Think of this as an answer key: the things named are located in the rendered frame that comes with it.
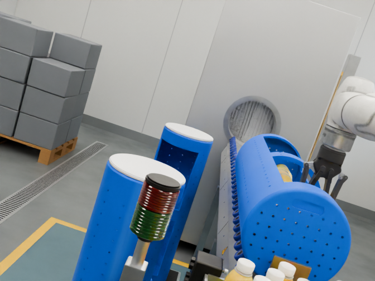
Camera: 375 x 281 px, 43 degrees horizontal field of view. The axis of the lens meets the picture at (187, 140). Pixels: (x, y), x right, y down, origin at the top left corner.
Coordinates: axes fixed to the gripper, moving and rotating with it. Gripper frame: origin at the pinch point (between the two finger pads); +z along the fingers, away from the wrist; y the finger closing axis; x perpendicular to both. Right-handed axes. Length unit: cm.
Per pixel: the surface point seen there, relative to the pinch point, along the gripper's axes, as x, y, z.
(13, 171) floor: -244, 180, 114
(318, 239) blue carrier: 18.5, 0.2, 1.5
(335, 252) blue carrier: 18.5, -5.0, 3.4
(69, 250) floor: -144, 94, 113
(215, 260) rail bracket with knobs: 26.0, 24.5, 12.9
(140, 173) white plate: -13, 53, 9
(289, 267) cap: 34.8, 8.9, 5.0
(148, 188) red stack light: 63, 43, -11
